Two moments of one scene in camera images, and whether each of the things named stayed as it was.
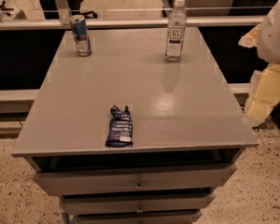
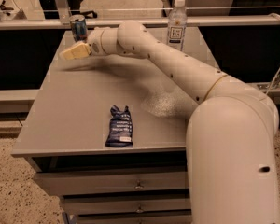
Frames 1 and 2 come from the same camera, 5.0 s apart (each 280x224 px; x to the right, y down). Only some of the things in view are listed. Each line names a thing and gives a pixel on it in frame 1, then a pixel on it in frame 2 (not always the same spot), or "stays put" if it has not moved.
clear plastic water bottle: x=176 y=30 stays put
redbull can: x=80 y=35 stays put
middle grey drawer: x=136 y=203 stays put
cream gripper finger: x=250 y=39 → x=83 y=49
